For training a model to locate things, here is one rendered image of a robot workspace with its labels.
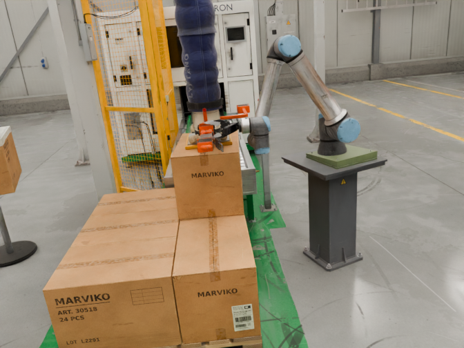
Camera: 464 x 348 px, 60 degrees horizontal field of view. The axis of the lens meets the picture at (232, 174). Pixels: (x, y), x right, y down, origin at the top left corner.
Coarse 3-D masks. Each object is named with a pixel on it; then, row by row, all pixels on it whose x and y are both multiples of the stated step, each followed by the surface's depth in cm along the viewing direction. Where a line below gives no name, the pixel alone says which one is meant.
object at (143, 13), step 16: (144, 0) 332; (112, 16) 359; (144, 16) 334; (112, 32) 365; (144, 32) 340; (96, 48) 386; (96, 64) 388; (144, 64) 355; (96, 80) 395; (112, 96) 393; (128, 96) 380; (128, 112) 387; (144, 112) 372; (160, 112) 363; (128, 128) 395; (160, 128) 366; (112, 144) 415; (128, 144) 402; (160, 144) 372; (112, 160) 421; (128, 160) 410; (144, 160) 397; (144, 176) 404
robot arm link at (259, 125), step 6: (252, 120) 229; (258, 120) 229; (264, 120) 229; (252, 126) 229; (258, 126) 229; (264, 126) 229; (270, 126) 230; (252, 132) 231; (258, 132) 230; (264, 132) 230
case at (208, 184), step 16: (176, 160) 231; (192, 160) 231; (208, 160) 231; (224, 160) 231; (176, 176) 235; (192, 176) 235; (208, 176) 235; (224, 176) 235; (240, 176) 235; (176, 192) 238; (192, 192) 238; (208, 192) 238; (224, 192) 238; (240, 192) 238; (192, 208) 241; (208, 208) 241; (224, 208) 241; (240, 208) 241
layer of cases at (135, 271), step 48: (144, 192) 294; (96, 240) 227; (144, 240) 222; (192, 240) 218; (240, 240) 213; (48, 288) 186; (96, 288) 186; (144, 288) 188; (192, 288) 189; (240, 288) 191; (96, 336) 195; (144, 336) 197; (192, 336) 198; (240, 336) 200
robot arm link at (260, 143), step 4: (256, 136) 232; (260, 136) 230; (264, 136) 231; (268, 136) 233; (252, 140) 240; (256, 140) 232; (260, 140) 231; (264, 140) 231; (268, 140) 233; (252, 144) 240; (256, 144) 233; (260, 144) 232; (264, 144) 232; (268, 144) 234; (256, 148) 234; (260, 148) 232; (264, 148) 233; (268, 148) 234; (256, 152) 235; (260, 152) 233; (264, 152) 233; (268, 152) 235
